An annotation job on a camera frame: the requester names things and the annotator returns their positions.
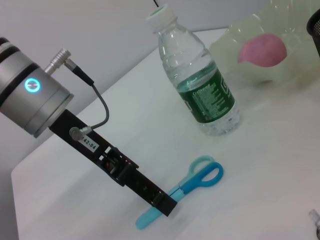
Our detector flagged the blue and teal scissors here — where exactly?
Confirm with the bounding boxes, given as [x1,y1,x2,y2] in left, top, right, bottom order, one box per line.
[135,154,224,230]

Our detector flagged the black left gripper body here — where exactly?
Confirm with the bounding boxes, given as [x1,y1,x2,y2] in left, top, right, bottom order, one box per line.
[49,109,140,188]

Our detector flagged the translucent green fruit bowl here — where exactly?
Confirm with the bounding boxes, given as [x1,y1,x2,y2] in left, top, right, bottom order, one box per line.
[208,0,320,94]

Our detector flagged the clear green-label water bottle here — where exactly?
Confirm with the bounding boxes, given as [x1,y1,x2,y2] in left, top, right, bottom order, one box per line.
[144,4,242,137]

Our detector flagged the left arm grey cable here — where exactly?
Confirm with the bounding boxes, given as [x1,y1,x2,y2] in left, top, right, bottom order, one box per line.
[44,48,110,141]

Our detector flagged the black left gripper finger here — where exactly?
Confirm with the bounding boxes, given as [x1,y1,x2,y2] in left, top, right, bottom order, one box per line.
[123,166,177,218]

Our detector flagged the black mesh pen holder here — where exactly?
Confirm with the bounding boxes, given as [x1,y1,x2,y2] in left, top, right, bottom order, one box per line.
[306,8,320,59]

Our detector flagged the pink peach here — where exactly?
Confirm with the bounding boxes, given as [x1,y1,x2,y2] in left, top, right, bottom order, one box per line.
[237,32,288,68]

